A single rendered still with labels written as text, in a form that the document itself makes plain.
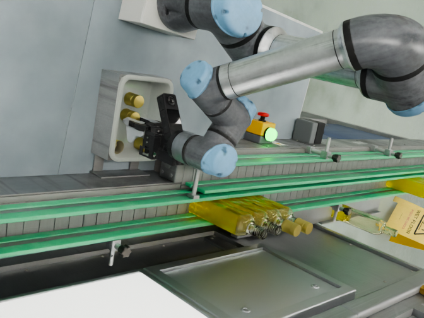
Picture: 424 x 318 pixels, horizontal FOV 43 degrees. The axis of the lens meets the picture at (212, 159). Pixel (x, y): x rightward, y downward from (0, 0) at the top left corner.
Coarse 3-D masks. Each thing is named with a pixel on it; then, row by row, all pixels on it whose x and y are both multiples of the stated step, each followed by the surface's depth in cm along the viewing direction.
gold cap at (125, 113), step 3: (123, 111) 143; (126, 111) 143; (129, 111) 142; (132, 111) 142; (120, 114) 144; (123, 114) 143; (126, 114) 142; (129, 114) 141; (132, 114) 141; (135, 114) 142; (138, 114) 142; (123, 117) 143; (132, 117) 141; (135, 117) 142; (138, 117) 143; (138, 120) 143
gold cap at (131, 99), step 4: (128, 92) 143; (124, 96) 143; (128, 96) 142; (132, 96) 141; (136, 96) 141; (140, 96) 141; (124, 100) 143; (128, 100) 142; (132, 100) 141; (136, 100) 141; (140, 100) 142; (128, 104) 143; (132, 104) 141; (136, 104) 141; (140, 104) 142
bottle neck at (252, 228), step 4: (252, 224) 142; (248, 228) 142; (252, 228) 141; (256, 228) 140; (260, 228) 140; (264, 228) 141; (248, 232) 142; (252, 232) 141; (256, 232) 140; (260, 232) 139; (264, 232) 141; (256, 236) 141; (260, 236) 139; (264, 236) 141
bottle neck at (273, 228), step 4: (264, 220) 147; (264, 224) 146; (268, 224) 145; (272, 224) 145; (276, 224) 145; (268, 228) 145; (272, 228) 144; (276, 228) 143; (280, 228) 145; (268, 232) 146; (272, 232) 144; (276, 232) 145; (280, 232) 145
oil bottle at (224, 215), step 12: (192, 204) 154; (204, 204) 151; (216, 204) 149; (228, 204) 150; (204, 216) 151; (216, 216) 148; (228, 216) 145; (240, 216) 143; (252, 216) 145; (228, 228) 145; (240, 228) 142
